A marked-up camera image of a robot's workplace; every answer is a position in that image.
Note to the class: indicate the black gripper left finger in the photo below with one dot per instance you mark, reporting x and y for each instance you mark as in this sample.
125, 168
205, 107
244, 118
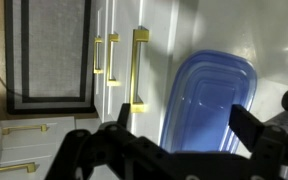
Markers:
94, 146

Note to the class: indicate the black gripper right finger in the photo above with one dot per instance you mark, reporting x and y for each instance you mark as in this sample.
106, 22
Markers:
250, 128

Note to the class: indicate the blue plastic container lid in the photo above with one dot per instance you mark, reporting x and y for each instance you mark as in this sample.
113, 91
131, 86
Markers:
207, 103

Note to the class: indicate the white low drawer unit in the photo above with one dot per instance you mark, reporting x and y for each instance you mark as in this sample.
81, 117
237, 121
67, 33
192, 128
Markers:
34, 146

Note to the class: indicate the black framed oven door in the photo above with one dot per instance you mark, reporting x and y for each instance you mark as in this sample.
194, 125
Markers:
54, 50

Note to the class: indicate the white kitchen base cabinet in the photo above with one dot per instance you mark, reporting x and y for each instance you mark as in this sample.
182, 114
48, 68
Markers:
124, 20

